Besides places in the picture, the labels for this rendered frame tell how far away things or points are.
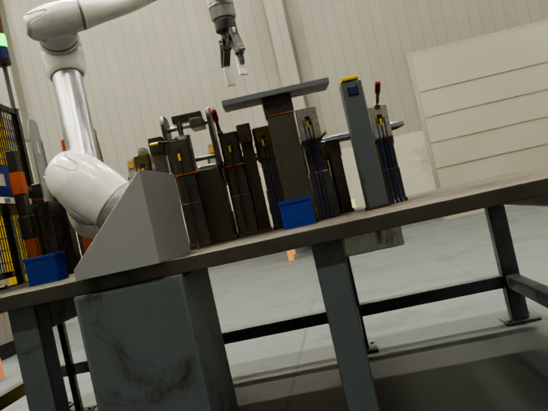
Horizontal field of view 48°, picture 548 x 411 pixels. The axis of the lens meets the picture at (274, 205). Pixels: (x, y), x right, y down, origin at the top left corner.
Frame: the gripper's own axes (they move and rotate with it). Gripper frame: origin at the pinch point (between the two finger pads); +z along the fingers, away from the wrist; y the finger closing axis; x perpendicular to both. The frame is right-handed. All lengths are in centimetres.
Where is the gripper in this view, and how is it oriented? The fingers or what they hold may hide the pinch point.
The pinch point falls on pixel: (236, 77)
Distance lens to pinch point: 221.8
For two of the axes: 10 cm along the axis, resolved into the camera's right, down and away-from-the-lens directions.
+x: -9.0, 2.0, -3.8
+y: -3.7, 0.9, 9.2
